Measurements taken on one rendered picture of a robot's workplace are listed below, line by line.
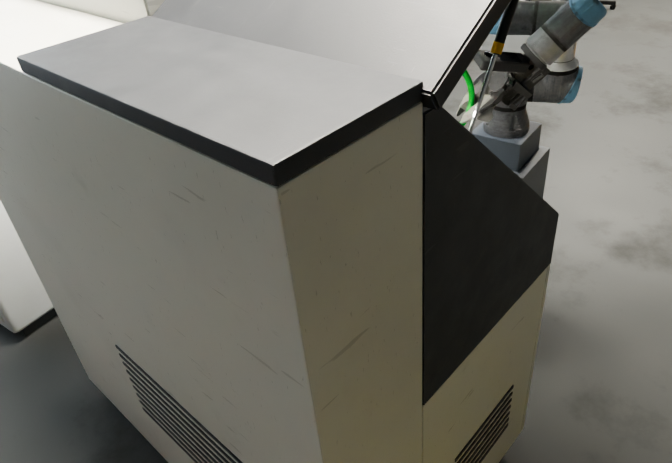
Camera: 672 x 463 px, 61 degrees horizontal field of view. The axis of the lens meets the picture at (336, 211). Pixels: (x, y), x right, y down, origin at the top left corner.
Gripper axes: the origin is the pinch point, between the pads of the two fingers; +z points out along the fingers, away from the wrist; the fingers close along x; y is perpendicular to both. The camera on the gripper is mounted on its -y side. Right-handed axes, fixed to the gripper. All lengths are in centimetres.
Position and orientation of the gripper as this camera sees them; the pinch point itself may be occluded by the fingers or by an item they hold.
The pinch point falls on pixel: (461, 113)
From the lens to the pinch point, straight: 136.4
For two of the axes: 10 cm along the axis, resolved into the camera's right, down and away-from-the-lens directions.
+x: -1.9, -7.1, 6.7
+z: -6.5, 6.1, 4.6
